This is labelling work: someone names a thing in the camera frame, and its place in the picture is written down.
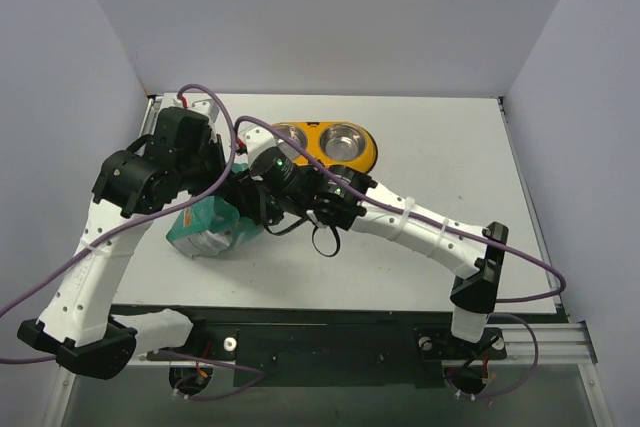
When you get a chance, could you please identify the green pet food bag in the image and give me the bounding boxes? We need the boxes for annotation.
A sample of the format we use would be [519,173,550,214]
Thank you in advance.
[165,195,263,258]

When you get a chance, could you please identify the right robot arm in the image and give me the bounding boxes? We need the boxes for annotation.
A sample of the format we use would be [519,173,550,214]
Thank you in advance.
[239,145,509,356]

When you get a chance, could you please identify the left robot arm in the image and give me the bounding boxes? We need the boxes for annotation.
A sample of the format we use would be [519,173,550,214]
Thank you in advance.
[17,107,228,380]

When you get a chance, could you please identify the left steel bowl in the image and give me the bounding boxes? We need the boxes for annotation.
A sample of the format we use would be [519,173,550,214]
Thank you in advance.
[276,123,308,149]

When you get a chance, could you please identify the yellow double bowl feeder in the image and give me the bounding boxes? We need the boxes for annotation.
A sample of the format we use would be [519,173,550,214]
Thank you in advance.
[273,122,378,173]

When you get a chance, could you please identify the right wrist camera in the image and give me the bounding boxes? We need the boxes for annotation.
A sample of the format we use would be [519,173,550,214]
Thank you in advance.
[238,124,277,165]

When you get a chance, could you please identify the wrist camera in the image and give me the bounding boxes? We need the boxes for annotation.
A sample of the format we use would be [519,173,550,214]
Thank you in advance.
[172,94,219,123]
[238,124,277,165]

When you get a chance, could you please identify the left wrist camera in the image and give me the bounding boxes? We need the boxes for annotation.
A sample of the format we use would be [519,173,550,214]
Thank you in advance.
[172,94,219,123]

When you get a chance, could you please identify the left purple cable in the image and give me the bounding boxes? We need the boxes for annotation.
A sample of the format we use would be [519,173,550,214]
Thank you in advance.
[0,83,241,366]

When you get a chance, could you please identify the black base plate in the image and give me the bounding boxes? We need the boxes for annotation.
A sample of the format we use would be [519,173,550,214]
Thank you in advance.
[97,304,571,391]

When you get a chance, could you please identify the aluminium frame rail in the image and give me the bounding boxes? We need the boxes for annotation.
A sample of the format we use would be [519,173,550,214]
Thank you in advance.
[45,324,609,426]

